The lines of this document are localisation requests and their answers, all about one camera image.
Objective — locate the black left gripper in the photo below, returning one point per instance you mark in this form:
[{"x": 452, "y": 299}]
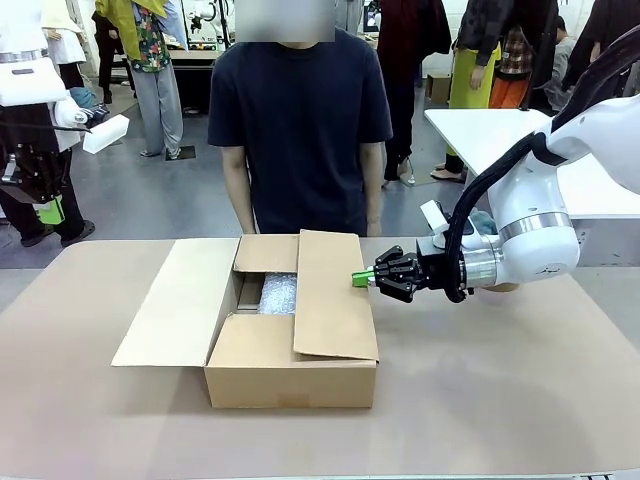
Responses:
[{"x": 35, "y": 170}]

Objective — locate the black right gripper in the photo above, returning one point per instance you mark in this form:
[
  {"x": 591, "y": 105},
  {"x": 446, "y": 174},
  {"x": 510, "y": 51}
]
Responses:
[{"x": 432, "y": 262}]

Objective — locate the brown cardboard box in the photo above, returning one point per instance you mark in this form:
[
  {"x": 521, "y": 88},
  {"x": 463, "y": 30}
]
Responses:
[{"x": 280, "y": 380}]

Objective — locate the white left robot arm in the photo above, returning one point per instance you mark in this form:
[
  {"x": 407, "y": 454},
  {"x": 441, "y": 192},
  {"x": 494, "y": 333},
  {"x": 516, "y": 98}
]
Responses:
[{"x": 25, "y": 85}]

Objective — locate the person's left forearm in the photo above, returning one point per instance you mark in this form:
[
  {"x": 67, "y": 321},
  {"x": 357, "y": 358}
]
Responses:
[{"x": 372, "y": 180}]

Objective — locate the person's right forearm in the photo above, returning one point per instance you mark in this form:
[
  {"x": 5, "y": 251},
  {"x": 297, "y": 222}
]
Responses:
[{"x": 237, "y": 180}]

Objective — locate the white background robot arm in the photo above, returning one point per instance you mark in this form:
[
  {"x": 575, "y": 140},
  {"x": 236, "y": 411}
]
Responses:
[{"x": 200, "y": 20}]

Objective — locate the bubble wrap bundle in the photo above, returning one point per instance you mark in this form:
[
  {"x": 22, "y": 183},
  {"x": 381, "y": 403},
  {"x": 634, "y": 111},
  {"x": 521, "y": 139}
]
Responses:
[{"x": 277, "y": 295}]

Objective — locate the person's left hand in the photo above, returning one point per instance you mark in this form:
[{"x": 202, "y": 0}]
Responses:
[{"x": 375, "y": 225}]

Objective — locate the person's right hand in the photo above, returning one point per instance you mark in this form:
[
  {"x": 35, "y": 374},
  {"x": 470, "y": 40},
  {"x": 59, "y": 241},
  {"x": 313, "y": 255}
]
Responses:
[{"x": 247, "y": 222}]

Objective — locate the person in black clothes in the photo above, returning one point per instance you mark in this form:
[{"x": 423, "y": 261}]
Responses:
[{"x": 72, "y": 210}]

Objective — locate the teal cloth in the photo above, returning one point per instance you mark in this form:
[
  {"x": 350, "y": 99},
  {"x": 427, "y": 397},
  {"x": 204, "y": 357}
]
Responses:
[{"x": 482, "y": 222}]

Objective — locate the brown packing tape roll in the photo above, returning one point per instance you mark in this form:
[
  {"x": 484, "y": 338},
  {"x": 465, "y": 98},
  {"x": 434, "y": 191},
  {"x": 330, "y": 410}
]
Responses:
[{"x": 500, "y": 287}]

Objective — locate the dark floor plate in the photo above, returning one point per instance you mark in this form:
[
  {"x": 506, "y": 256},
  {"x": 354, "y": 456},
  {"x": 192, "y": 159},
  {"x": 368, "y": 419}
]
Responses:
[{"x": 181, "y": 153}]

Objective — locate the white side table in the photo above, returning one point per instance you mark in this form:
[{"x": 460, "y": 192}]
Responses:
[{"x": 475, "y": 130}]

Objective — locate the mannequin in white top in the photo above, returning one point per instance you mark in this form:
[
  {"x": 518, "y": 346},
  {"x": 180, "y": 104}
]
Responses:
[{"x": 65, "y": 45}]

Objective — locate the mannequin in yellow jacket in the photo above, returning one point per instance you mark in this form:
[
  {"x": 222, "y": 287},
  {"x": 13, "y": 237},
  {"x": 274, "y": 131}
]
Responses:
[{"x": 150, "y": 75}]

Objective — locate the person in navy t-shirt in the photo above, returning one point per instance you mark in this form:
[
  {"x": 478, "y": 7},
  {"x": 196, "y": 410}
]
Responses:
[{"x": 300, "y": 140}]

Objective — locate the cardboard box on floor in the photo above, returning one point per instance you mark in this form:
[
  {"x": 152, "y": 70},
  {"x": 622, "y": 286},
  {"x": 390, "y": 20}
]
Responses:
[{"x": 439, "y": 87}]

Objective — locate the mannequin in yellow skirt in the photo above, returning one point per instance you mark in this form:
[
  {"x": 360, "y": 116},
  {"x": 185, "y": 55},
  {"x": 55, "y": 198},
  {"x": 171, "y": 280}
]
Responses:
[{"x": 470, "y": 75}]

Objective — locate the mannequin in orange trousers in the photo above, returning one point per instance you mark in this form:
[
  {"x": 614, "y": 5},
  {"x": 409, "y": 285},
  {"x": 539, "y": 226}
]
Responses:
[{"x": 510, "y": 90}]

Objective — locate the figure in dark red garment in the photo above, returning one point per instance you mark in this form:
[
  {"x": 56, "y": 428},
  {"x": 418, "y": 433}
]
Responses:
[{"x": 410, "y": 60}]

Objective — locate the computer monitor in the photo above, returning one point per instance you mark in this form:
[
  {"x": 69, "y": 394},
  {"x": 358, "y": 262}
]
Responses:
[{"x": 372, "y": 17}]

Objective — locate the person in grey sweater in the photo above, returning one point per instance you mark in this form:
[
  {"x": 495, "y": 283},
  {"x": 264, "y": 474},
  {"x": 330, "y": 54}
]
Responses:
[{"x": 557, "y": 65}]

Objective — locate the mannequin in black coat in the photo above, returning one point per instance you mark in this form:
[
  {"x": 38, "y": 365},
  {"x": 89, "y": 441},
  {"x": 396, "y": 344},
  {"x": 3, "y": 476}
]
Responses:
[{"x": 607, "y": 15}]

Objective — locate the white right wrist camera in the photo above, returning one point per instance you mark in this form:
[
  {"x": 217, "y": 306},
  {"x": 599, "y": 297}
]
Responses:
[{"x": 434, "y": 215}]

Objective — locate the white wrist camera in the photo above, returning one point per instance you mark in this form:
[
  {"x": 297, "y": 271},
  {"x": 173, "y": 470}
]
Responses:
[
  {"x": 434, "y": 215},
  {"x": 107, "y": 132}
]

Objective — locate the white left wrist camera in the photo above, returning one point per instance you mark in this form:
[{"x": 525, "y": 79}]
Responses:
[{"x": 107, "y": 132}]

